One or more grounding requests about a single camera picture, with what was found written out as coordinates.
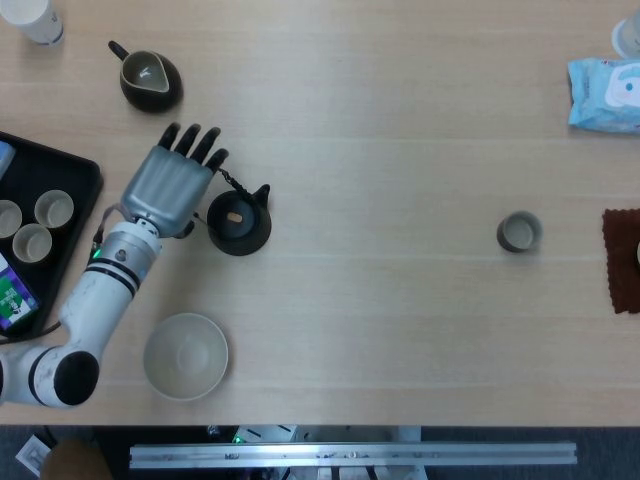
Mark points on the blue white box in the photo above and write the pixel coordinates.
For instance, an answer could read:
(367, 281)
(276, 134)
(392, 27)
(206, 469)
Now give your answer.
(5, 157)

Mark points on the brown cloth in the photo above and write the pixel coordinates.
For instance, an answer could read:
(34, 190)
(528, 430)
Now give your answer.
(622, 270)

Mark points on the white paper cup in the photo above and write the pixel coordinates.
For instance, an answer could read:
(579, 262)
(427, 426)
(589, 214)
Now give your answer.
(35, 20)

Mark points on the small beige teacup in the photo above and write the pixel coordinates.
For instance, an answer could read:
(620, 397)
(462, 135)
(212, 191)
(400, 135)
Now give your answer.
(32, 243)
(9, 219)
(54, 209)

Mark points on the large beige bowl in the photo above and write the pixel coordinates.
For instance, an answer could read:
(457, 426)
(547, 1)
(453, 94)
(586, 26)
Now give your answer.
(185, 357)

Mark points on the purple green carton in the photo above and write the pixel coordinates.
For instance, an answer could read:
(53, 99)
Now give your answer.
(15, 300)

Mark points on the dark pitcher beige inside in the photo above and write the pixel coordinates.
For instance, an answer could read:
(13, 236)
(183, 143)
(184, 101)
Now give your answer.
(150, 97)

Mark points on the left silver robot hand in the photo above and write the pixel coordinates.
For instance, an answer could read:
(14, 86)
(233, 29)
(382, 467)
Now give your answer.
(165, 190)

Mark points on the white floor socket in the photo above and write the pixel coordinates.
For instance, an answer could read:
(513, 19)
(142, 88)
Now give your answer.
(32, 454)

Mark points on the dark teacup beige inside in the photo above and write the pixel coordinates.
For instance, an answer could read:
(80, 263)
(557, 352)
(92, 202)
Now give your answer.
(520, 232)

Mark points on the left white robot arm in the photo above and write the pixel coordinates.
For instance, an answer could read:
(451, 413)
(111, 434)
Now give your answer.
(100, 295)

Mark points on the aluminium rail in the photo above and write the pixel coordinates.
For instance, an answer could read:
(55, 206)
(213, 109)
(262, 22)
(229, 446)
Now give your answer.
(350, 455)

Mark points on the black plastic tray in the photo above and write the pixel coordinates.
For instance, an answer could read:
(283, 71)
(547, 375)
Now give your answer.
(60, 165)

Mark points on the brown round stool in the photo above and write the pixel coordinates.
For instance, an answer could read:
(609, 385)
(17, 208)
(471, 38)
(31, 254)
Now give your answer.
(75, 460)

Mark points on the small grey dish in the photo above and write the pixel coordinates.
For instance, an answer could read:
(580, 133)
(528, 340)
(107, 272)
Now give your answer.
(638, 252)

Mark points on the blue wet wipes pack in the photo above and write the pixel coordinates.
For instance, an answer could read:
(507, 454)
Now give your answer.
(605, 95)

